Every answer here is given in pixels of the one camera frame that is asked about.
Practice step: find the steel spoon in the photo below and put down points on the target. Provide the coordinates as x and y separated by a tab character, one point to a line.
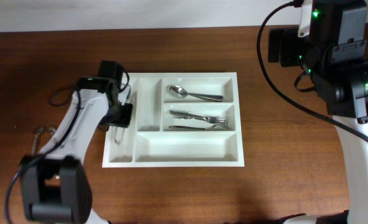
171	93
179	91

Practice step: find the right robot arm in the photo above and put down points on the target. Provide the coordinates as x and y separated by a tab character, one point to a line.
329	47

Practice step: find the white plastic cutlery tray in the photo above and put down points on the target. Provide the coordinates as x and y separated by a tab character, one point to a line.
149	142

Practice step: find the long steel tongs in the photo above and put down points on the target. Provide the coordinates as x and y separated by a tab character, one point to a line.
124	97

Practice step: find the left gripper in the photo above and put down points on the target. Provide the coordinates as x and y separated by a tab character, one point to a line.
125	120

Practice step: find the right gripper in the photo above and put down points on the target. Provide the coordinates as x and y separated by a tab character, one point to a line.
291	41

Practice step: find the dark handled steel fork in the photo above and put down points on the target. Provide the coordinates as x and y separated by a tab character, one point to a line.
181	113

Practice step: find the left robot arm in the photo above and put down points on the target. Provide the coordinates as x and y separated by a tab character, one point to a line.
54	185

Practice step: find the small steel tongs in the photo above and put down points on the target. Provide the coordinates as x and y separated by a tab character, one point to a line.
37	133

